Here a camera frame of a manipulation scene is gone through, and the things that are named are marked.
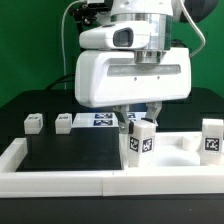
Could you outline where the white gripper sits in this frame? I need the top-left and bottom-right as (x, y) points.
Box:
(75, 48), (191, 134)

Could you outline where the white square tabletop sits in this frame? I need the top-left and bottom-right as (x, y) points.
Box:
(119, 131), (224, 171)

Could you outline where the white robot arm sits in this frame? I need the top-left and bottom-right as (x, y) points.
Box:
(75, 0), (219, 134)

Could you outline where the white sheet with fiducial markers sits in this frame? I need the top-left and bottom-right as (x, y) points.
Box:
(71, 112), (149, 129)

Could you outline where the white U-shaped obstacle fence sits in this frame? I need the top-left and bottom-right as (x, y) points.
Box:
(0, 138), (224, 198)

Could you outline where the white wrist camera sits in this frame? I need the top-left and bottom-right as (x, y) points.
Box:
(79, 22), (150, 49)

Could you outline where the white cable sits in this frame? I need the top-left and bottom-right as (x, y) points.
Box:
(60, 0), (88, 90)

